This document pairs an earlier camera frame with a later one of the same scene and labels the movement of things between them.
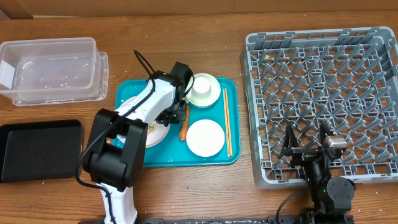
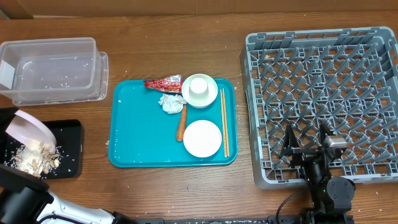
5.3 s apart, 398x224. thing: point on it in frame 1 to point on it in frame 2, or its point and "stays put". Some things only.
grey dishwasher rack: [346, 78] stays put
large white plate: [156, 131] to [24, 126]
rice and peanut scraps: [152, 127] to [35, 157]
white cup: [201, 87] stays put
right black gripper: [290, 147] stays put
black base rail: [257, 219] stays put
